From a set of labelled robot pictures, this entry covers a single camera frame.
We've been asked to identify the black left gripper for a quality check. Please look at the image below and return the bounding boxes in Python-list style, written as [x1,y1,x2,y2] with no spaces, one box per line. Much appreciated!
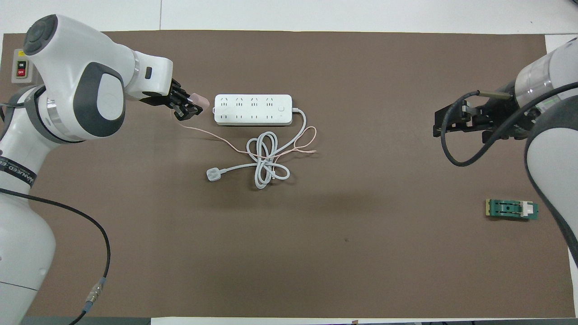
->
[140,78,204,121]

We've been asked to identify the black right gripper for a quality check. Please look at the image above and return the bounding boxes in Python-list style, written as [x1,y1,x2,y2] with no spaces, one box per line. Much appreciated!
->
[433,86,520,141]

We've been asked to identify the pink charging cable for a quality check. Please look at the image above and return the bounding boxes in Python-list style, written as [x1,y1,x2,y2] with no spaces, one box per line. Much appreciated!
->
[171,107,317,157]

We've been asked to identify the white power strip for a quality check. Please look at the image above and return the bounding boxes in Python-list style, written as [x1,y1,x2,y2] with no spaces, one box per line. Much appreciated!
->
[214,94,293,126]

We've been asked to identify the brown table mat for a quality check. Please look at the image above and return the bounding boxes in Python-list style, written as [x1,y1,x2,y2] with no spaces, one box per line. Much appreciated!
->
[0,30,576,319]

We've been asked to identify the white power cord with plug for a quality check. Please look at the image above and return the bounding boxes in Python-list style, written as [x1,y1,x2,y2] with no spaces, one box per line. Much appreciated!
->
[206,107,308,190]

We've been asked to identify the green knife switch yellow base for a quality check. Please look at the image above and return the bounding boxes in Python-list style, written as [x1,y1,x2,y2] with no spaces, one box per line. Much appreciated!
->
[486,199,540,222]

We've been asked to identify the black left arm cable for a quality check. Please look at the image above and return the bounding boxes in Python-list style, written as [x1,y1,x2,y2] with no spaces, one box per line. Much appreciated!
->
[0,187,112,325]

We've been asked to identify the grey on-off switch box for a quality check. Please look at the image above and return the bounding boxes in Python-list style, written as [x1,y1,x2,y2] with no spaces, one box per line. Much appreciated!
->
[11,48,37,85]

